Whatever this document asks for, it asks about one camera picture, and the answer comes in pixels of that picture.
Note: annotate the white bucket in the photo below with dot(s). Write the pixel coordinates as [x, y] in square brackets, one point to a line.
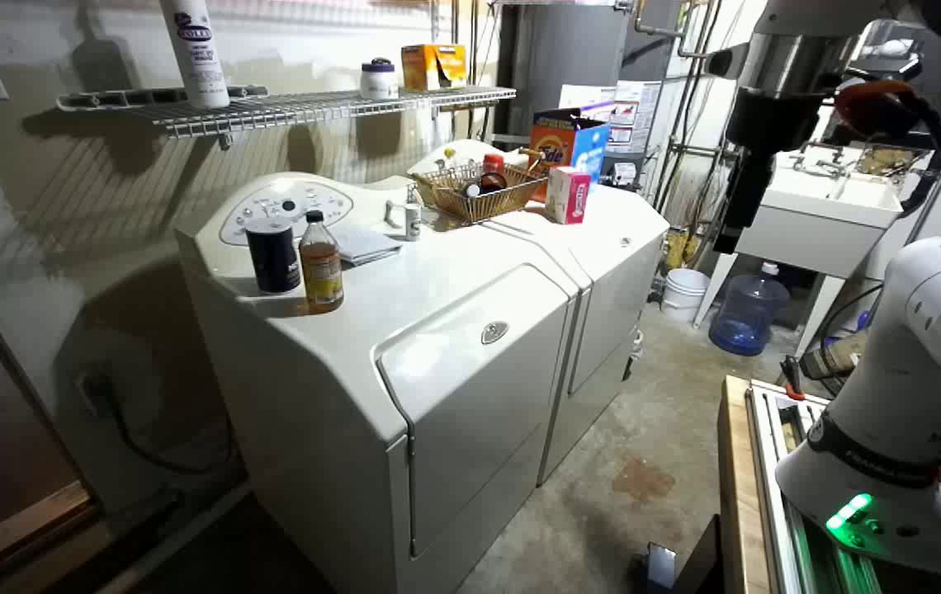
[686, 294]

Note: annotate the white dryer machine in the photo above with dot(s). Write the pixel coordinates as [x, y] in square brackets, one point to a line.
[611, 274]

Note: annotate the amber liquid bottle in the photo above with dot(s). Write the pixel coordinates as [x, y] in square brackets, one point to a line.
[323, 274]

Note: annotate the wooden table edge board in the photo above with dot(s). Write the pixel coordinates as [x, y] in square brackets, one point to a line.
[740, 497]

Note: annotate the grey water heater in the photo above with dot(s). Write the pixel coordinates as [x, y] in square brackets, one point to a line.
[572, 55]

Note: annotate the wicker basket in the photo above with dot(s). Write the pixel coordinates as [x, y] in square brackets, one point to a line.
[479, 203]

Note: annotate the aluminium frame rail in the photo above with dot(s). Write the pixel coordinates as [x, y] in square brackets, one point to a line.
[785, 482]

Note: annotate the orange detergent box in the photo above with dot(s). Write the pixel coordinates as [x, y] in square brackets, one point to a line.
[554, 144]

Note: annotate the pink box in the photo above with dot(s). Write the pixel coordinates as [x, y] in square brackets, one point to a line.
[568, 196]

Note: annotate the white washing machine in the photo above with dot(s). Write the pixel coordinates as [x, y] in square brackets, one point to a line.
[293, 418]

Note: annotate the blue box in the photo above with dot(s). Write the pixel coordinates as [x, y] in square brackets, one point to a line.
[591, 153]

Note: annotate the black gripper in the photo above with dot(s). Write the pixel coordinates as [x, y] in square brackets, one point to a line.
[775, 119]

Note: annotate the white utility sink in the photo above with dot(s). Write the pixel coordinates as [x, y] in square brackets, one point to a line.
[816, 225]

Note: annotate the blue water jug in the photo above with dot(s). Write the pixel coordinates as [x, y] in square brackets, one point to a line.
[746, 319]

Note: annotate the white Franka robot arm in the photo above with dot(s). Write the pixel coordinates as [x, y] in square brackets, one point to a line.
[919, 364]

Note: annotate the white jar with dark lid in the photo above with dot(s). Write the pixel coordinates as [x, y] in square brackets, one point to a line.
[378, 82]

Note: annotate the yellow cardboard box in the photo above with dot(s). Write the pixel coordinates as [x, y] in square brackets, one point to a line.
[431, 66]

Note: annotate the dark plastic cup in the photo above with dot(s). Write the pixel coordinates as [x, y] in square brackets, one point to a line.
[272, 263]

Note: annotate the white spray can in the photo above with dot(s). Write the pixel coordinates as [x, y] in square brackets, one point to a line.
[195, 55]

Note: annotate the red item in basket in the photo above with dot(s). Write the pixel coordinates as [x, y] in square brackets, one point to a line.
[494, 172]

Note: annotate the folded paper sheet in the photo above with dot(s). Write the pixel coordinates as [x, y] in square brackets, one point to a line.
[364, 244]

